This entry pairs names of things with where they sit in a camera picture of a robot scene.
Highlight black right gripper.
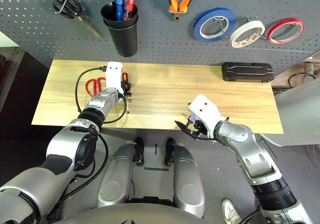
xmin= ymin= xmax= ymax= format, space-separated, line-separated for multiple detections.
xmin=174 ymin=117 xmax=210 ymax=140

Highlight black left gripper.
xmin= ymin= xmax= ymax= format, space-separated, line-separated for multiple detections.
xmin=121 ymin=80 xmax=133 ymax=98

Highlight orange black screwdriver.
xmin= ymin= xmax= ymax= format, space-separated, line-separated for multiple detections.
xmin=121 ymin=71 xmax=131 ymax=114

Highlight red handled scissors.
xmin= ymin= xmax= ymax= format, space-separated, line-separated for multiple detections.
xmin=85 ymin=77 xmax=107 ymax=97

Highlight orange black pliers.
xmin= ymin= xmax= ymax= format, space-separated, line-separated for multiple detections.
xmin=167 ymin=0 xmax=196 ymax=23

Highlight white tape roll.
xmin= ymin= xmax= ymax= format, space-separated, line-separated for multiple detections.
xmin=229 ymin=20 xmax=266 ymax=49

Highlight grey perforated pegboard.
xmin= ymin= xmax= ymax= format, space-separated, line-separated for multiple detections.
xmin=0 ymin=0 xmax=320 ymax=78

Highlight black plastic cup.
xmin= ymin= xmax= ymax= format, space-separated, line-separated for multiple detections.
xmin=100 ymin=1 xmax=139 ymax=29
xmin=103 ymin=16 xmax=139 ymax=58

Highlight silver right robot leg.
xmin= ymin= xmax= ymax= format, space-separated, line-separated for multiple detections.
xmin=164 ymin=137 xmax=206 ymax=218

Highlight silver robot leg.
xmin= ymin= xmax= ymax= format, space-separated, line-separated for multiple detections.
xmin=96 ymin=136 xmax=145 ymax=208
xmin=164 ymin=137 xmax=206 ymax=218

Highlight black tool case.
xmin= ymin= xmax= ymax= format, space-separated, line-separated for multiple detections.
xmin=221 ymin=62 xmax=275 ymax=84

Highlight blue pen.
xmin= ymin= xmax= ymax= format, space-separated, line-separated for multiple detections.
xmin=114 ymin=0 xmax=125 ymax=22

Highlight silver left robot leg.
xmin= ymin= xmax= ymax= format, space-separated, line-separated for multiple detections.
xmin=96 ymin=136 xmax=145 ymax=208

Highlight white sneaker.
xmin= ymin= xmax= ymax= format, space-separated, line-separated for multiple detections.
xmin=221 ymin=198 xmax=242 ymax=224

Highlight blue tape roll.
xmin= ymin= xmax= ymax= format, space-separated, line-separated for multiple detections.
xmin=193 ymin=7 xmax=237 ymax=44

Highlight olive robot torso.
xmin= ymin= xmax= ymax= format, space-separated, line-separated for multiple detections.
xmin=49 ymin=203 xmax=216 ymax=224

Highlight silver scissors peg hook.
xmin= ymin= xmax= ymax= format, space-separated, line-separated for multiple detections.
xmin=56 ymin=0 xmax=77 ymax=14

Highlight silver blue tape hook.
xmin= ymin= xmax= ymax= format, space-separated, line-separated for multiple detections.
xmin=213 ymin=16 xmax=230 ymax=37

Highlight grey rounded furniture panel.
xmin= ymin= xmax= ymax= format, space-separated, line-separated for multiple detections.
xmin=259 ymin=77 xmax=320 ymax=147

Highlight black ribbed equipment case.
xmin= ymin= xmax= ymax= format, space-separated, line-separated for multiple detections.
xmin=0 ymin=47 xmax=25 ymax=112

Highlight brown wooden side shelf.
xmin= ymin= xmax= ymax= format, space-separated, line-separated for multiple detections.
xmin=271 ymin=58 xmax=320 ymax=88

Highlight red tape roll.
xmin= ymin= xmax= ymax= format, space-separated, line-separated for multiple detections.
xmin=266 ymin=18 xmax=306 ymax=45

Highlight silver red tape hook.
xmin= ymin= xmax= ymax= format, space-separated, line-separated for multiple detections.
xmin=283 ymin=23 xmax=311 ymax=42

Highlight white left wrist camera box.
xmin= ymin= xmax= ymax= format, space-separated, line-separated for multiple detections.
xmin=104 ymin=61 xmax=125 ymax=96

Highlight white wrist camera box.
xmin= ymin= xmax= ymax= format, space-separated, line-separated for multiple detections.
xmin=187 ymin=94 xmax=226 ymax=137
xmin=104 ymin=61 xmax=125 ymax=96

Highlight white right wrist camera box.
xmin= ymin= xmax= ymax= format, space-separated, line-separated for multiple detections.
xmin=187 ymin=94 xmax=226 ymax=137

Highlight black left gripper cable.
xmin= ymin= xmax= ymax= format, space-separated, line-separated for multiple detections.
xmin=102 ymin=96 xmax=128 ymax=124

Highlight black left camera cable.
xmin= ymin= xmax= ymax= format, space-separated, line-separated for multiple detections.
xmin=75 ymin=66 xmax=108 ymax=113

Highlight black handled scissors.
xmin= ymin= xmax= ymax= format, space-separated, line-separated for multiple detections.
xmin=51 ymin=0 xmax=103 ymax=40

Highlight thin black cable loop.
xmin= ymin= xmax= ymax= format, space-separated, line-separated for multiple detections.
xmin=287 ymin=73 xmax=318 ymax=88

